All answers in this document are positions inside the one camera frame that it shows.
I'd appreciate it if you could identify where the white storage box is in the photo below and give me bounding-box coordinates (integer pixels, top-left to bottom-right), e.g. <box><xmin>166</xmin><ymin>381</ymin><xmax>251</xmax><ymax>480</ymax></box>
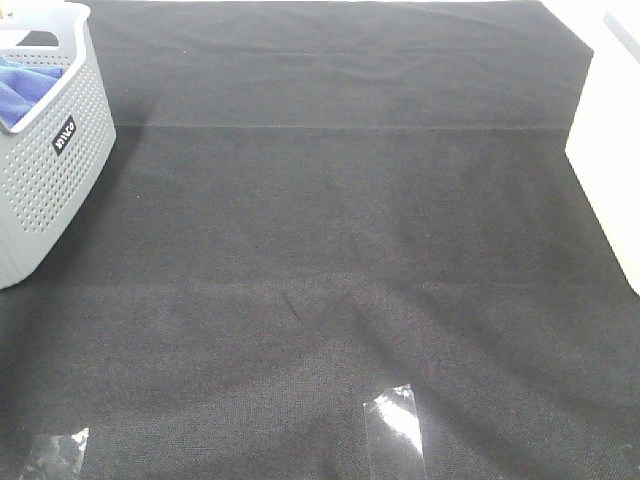
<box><xmin>566</xmin><ymin>1</ymin><xmax>639</xmax><ymax>292</ymax></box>

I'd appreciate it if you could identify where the clear tape strip centre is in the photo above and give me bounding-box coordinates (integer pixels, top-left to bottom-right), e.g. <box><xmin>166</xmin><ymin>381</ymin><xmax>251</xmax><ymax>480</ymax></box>
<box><xmin>363</xmin><ymin>384</ymin><xmax>426</xmax><ymax>480</ymax></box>

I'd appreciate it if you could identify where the clear tape strip left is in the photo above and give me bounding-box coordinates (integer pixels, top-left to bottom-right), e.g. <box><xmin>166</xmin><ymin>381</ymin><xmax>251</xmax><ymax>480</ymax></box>
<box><xmin>19</xmin><ymin>428</ymin><xmax>90</xmax><ymax>480</ymax></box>

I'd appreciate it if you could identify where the clear tape strip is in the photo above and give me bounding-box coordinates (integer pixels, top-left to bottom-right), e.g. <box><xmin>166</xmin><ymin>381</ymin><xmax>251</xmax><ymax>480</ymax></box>
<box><xmin>19</xmin><ymin>428</ymin><xmax>90</xmax><ymax>480</ymax></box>
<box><xmin>363</xmin><ymin>384</ymin><xmax>426</xmax><ymax>480</ymax></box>

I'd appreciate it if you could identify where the black table cloth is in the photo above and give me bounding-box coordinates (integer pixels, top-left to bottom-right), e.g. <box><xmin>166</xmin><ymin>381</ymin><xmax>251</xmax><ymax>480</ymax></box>
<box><xmin>1</xmin><ymin>1</ymin><xmax>639</xmax><ymax>479</ymax></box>

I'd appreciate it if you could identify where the blue microfibre towel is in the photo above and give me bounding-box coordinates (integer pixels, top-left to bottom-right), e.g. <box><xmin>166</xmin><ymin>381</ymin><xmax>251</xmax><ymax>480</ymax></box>
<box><xmin>1</xmin><ymin>57</ymin><xmax>64</xmax><ymax>128</ymax></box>

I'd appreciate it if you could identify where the grey perforated laundry basket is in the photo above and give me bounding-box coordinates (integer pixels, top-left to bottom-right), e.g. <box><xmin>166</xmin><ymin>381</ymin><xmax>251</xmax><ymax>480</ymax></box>
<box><xmin>1</xmin><ymin>2</ymin><xmax>116</xmax><ymax>288</ymax></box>

